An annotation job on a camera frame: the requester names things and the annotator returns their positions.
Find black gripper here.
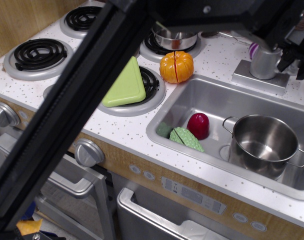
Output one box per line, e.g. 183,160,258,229
231,0,304,80

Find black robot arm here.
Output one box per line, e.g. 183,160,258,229
0,0,304,233

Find purple white striped toy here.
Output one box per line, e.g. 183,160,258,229
248,42,259,60

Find silver toy sink basin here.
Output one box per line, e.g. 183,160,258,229
147,77,304,201

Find red toy fruit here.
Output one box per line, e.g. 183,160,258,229
187,113,210,140

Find orange toy pumpkin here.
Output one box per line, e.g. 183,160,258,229
159,51,194,84

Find small steel pan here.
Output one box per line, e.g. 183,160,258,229
151,26,197,51

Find green toy bitter gourd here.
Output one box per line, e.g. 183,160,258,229
169,127,205,153

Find front right stove burner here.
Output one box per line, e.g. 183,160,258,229
98,66,166,117

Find stove burner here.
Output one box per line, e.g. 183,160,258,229
98,66,166,117
4,38,74,81
60,6,102,39
139,31,202,63

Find back right stove burner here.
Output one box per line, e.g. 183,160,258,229
139,31,202,63

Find green toy cutting board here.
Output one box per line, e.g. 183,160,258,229
102,56,146,108

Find silver dishwasher door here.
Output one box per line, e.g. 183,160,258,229
117,187,247,240

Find back left stove burner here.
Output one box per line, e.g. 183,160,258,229
60,6,102,39

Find silver oven knob right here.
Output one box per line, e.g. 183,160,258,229
75,138,105,167

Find silver oven knob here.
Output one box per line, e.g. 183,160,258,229
75,138,105,167
0,102,21,128

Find silver stovetop knob front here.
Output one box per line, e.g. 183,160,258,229
43,85,54,99

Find front left stove burner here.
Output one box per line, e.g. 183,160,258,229
4,38,74,81

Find silver oven knob left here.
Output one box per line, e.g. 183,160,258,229
0,102,21,128

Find yellow tape piece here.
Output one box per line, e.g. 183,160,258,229
16,218,43,236

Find steel pot with handles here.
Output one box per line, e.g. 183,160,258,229
222,114,304,180

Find silver oven door handle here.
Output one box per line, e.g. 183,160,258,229
0,132,107,200

